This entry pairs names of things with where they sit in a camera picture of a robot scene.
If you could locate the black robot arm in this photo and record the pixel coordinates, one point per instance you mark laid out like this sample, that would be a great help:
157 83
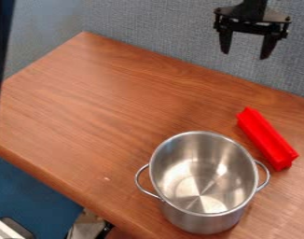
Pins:
7 6

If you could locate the grey table leg bracket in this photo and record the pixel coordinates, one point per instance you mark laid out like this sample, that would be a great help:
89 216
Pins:
89 227

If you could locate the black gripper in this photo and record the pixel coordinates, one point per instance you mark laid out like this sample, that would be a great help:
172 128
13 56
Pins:
251 20

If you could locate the white object at corner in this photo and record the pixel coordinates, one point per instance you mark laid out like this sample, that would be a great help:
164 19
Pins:
12 230

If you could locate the metal pot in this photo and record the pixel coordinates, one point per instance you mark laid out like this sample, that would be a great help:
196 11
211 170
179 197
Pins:
205 179

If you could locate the red block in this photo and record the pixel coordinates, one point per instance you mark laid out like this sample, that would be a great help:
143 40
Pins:
269 142

